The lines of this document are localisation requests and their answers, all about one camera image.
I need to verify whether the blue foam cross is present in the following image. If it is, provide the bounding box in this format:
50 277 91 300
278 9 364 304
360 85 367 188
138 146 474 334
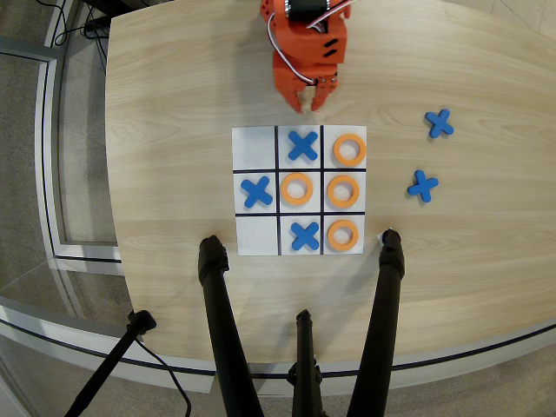
290 222 321 252
407 169 440 203
288 130 320 161
241 176 274 209
424 109 455 139

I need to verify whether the black cable bundle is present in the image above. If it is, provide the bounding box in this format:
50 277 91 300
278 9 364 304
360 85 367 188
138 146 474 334
50 0 110 66

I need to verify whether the white robot servo cable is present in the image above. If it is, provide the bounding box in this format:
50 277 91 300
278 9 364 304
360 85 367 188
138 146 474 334
265 0 355 86

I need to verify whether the short black tripod leg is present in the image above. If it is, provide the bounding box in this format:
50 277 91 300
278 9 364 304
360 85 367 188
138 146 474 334
287 308 325 417

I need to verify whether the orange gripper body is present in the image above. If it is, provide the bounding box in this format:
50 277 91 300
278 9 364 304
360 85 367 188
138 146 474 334
272 17 348 90

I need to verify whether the orange foam ring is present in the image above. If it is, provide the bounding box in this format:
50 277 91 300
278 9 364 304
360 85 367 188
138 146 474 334
333 133 367 167
327 219 361 253
281 172 314 206
326 175 361 209

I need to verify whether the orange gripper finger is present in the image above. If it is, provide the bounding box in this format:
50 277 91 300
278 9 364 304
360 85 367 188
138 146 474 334
308 77 340 114
275 77 306 116

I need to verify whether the thin black stand leg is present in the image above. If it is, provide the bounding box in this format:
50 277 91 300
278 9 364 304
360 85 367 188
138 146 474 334
63 309 157 417

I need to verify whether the black floor cable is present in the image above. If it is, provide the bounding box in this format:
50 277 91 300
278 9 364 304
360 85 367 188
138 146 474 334
134 338 192 417

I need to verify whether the grey metal floor frame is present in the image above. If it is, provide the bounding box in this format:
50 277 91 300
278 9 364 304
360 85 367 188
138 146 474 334
0 36 127 275

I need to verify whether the white tic-tac-toe grid sheet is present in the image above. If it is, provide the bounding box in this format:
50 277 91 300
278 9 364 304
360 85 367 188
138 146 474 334
231 125 368 256

